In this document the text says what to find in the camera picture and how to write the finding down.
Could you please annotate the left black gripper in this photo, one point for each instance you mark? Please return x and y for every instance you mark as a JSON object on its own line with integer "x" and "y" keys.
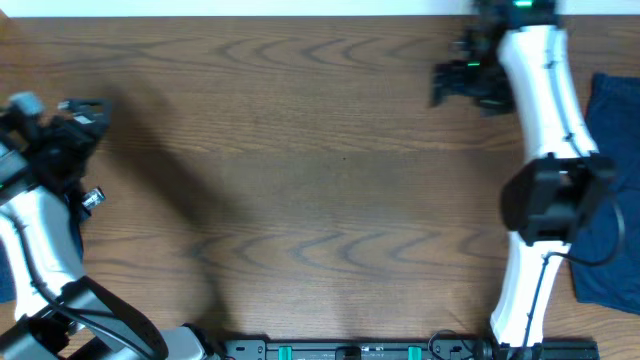
{"x": 82, "y": 139}

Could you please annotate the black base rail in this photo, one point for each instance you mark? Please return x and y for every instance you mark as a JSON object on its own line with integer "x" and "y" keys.
{"x": 447, "y": 348}

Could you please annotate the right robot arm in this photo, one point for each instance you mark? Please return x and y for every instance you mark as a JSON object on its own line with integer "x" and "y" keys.
{"x": 515, "y": 59}

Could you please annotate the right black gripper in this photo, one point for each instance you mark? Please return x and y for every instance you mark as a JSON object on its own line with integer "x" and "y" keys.
{"x": 501, "y": 103}

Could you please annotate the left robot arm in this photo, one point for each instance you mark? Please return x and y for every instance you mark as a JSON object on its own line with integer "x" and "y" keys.
{"x": 42, "y": 206}

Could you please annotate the dark blue shorts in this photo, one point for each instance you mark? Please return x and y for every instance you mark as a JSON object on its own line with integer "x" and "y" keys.
{"x": 7, "y": 280}

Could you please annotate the small black metal cylinder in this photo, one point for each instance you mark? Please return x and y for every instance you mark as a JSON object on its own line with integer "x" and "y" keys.
{"x": 93, "y": 198}

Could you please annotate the dark blue garment at right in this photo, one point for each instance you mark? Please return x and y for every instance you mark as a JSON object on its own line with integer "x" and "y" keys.
{"x": 613, "y": 121}

